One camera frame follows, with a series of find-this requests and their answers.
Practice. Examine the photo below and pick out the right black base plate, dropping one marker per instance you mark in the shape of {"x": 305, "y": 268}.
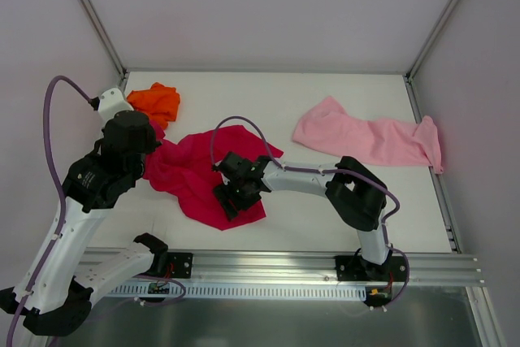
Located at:
{"x": 356, "y": 268}

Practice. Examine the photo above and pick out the white slotted cable duct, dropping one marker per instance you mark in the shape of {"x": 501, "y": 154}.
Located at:
{"x": 317, "y": 292}

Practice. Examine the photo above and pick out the aluminium mounting rail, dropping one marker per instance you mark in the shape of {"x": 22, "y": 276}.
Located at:
{"x": 268, "y": 267}

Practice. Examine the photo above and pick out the pink t shirt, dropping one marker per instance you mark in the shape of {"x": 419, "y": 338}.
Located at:
{"x": 329, "y": 129}

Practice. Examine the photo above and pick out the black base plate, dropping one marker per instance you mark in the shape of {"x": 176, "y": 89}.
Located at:
{"x": 356, "y": 268}
{"x": 179, "y": 265}

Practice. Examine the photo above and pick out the orange t shirt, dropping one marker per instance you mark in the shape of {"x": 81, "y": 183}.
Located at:
{"x": 160, "y": 102}

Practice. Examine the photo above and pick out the red t shirt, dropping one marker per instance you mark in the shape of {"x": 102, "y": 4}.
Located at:
{"x": 184, "y": 170}

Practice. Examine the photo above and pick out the right aluminium frame post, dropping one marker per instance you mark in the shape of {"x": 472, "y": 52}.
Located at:
{"x": 433, "y": 36}

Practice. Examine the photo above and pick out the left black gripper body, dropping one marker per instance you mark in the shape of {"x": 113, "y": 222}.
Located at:
{"x": 136, "y": 166}

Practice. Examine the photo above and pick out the left aluminium frame post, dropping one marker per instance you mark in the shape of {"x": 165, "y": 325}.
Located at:
{"x": 102, "y": 35}

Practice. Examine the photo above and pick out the aluminium frame post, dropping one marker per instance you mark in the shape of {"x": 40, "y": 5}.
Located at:
{"x": 433, "y": 36}
{"x": 102, "y": 35}

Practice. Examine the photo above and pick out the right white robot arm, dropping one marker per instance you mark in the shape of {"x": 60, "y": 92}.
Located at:
{"x": 357, "y": 196}

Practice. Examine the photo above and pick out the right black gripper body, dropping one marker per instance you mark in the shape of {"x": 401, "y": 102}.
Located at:
{"x": 234, "y": 184}

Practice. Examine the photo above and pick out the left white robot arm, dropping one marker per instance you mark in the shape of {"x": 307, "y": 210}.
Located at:
{"x": 54, "y": 299}

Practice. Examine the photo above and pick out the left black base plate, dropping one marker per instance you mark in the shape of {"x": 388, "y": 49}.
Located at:
{"x": 179, "y": 265}

